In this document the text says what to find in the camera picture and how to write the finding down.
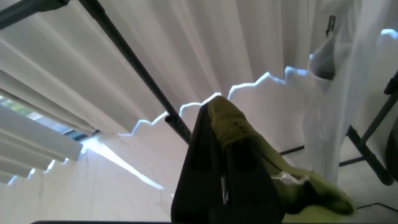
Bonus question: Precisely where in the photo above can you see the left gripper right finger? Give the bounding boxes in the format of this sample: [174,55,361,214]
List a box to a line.
[224,146,285,223]

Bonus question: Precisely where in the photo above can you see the green garment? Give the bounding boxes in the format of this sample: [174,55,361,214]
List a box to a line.
[207,95,356,223]

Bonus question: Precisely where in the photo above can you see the black clothes rack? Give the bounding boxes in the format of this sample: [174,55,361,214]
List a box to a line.
[0,0,398,187]

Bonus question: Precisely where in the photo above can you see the window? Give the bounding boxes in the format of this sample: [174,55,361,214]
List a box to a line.
[0,93,101,142]

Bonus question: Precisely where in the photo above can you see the pale grey shorts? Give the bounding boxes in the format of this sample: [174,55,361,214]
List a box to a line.
[302,0,398,185]

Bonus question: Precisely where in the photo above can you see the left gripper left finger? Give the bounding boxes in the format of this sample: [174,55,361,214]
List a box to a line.
[170,104,225,223]

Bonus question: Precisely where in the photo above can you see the white curtain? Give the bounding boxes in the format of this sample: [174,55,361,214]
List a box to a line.
[0,0,330,134]
[0,105,83,185]

